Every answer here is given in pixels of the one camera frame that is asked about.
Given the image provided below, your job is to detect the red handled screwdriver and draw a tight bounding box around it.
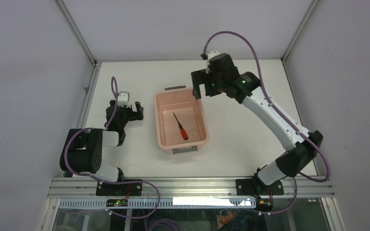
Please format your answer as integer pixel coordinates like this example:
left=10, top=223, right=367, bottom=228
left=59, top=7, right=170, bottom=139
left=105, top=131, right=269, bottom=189
left=173, top=113, right=189, bottom=141

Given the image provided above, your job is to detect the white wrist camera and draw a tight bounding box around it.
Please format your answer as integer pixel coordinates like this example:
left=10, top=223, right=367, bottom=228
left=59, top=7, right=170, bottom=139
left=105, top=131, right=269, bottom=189
left=117, top=91, right=131, bottom=107
left=200, top=50, right=221, bottom=73

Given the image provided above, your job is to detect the aluminium front rail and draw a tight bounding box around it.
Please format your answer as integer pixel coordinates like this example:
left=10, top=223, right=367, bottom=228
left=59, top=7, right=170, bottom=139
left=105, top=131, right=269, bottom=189
left=47, top=177, right=335, bottom=199

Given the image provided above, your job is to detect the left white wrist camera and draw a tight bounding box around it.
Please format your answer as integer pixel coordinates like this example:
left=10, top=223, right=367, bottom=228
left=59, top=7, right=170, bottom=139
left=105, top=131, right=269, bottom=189
left=117, top=91, right=131, bottom=107

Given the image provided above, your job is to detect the orange object below table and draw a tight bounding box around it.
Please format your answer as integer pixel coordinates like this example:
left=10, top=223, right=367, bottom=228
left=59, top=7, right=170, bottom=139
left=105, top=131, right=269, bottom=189
left=218, top=209, right=238, bottom=226

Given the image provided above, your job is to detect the white slotted cable duct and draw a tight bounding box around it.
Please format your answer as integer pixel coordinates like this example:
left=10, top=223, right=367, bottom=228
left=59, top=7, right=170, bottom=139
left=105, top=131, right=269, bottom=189
left=59, top=197, right=256, bottom=210

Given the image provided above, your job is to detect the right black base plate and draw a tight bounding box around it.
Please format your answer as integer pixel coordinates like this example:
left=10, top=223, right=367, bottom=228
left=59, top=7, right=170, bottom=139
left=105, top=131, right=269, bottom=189
left=235, top=179, right=284, bottom=196

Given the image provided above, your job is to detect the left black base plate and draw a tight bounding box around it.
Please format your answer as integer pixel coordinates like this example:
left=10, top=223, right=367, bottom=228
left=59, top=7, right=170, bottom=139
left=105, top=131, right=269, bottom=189
left=95, top=180, right=143, bottom=197

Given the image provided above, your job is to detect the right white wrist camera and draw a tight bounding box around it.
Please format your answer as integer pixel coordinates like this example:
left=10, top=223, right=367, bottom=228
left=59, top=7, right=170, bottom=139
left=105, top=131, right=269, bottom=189
left=200, top=50, right=221, bottom=73

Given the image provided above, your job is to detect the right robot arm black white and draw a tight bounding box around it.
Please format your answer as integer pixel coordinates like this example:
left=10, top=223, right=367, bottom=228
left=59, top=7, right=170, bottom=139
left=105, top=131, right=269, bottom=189
left=191, top=53, right=323, bottom=195

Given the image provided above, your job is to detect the pink plastic bin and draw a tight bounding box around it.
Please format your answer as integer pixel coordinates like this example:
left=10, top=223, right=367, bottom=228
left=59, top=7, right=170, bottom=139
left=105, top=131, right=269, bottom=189
left=154, top=86, right=210, bottom=154

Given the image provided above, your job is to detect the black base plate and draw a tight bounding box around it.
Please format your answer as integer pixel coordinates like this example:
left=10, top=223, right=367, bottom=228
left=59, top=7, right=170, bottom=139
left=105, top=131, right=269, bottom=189
left=95, top=180, right=143, bottom=197
left=235, top=179, right=284, bottom=196

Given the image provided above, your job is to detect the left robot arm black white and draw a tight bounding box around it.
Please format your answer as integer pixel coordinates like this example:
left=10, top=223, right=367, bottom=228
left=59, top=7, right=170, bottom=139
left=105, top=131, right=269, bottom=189
left=59, top=100, right=144, bottom=195

